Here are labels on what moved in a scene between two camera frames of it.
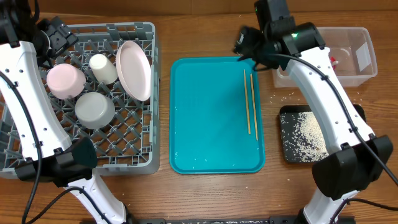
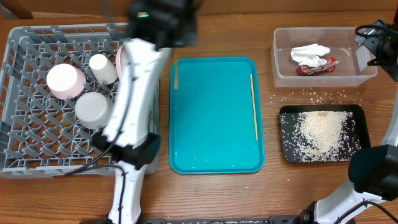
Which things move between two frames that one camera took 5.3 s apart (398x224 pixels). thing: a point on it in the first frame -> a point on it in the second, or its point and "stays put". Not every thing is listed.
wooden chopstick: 247,103 -> 176,78
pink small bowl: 65,81 stays put
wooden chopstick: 254,104 stays put
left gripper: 61,36 -> 193,28
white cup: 104,70 stays put
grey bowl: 94,110 stays put
